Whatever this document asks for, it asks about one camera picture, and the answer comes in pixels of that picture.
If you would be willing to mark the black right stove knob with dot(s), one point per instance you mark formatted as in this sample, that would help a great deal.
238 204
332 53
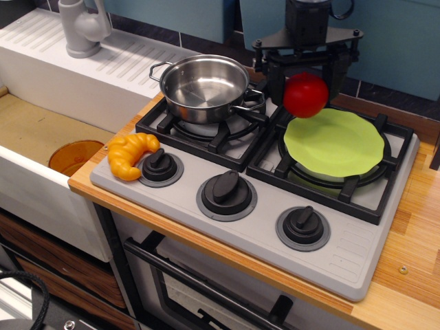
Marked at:
303 229

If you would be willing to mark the yellow plastic croissant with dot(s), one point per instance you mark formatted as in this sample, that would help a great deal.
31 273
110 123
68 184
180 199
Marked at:
125 152

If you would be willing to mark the black burner grate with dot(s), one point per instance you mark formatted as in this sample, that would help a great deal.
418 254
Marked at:
235 143
364 196

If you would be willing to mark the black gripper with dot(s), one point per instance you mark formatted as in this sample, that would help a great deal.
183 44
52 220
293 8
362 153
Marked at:
306 39

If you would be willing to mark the light green plate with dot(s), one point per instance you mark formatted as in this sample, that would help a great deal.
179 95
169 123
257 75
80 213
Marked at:
334 143

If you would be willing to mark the toy oven door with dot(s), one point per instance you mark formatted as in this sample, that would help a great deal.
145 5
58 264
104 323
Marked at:
190 310

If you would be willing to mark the orange sink drain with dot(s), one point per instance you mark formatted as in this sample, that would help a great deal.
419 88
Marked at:
70 157

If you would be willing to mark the black left burner grate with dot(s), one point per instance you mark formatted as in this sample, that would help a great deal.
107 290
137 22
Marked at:
235 143

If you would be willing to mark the black stove knob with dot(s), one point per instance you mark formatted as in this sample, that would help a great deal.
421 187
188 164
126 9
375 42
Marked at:
226 197
303 229
160 169

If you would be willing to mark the grey toy faucet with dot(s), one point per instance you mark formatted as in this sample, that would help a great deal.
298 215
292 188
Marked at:
83 30

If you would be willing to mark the black left stove knob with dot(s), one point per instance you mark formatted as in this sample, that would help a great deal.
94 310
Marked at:
160 169

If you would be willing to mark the wooden drawer fronts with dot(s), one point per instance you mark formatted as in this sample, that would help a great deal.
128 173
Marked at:
72 276

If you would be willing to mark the black oven door handle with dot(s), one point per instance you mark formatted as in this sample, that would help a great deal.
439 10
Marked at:
146 252

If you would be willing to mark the grey toy stove top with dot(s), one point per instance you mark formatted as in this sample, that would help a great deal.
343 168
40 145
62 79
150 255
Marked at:
345 265

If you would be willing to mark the white toy sink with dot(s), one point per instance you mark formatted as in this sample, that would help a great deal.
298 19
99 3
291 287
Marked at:
49 99

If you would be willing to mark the black right burner grate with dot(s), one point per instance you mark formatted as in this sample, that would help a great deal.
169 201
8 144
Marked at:
364 196

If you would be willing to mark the red plastic apple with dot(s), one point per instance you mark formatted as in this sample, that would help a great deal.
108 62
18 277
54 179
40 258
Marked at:
305 95

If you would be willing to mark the stainless steel pot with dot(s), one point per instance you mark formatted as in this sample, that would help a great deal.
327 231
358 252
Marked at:
206 89

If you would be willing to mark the black middle stove knob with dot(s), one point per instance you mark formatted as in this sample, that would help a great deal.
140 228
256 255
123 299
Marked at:
226 197

